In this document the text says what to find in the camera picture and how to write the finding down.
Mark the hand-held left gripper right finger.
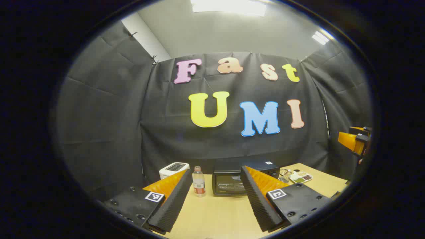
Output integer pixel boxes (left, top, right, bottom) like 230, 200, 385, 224
240, 165, 333, 233

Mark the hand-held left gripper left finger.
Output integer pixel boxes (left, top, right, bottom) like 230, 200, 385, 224
103, 169, 193, 233

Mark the black electric oven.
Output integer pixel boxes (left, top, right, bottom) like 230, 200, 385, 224
212, 160, 280, 197

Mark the clear plastic water bottle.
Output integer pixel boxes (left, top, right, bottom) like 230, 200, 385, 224
193, 166, 206, 198

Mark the white toaster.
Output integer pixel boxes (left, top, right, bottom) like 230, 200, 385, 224
159, 162, 190, 180

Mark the white divided dish with beans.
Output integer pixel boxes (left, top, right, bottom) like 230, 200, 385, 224
290, 171, 313, 184

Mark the small ceiling light panel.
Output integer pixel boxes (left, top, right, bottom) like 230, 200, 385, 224
311, 31, 330, 45

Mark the black backdrop cloth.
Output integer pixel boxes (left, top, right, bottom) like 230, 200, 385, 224
55, 20, 373, 203

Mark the large ceiling light panel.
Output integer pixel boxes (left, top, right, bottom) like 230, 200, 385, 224
190, 0, 267, 17

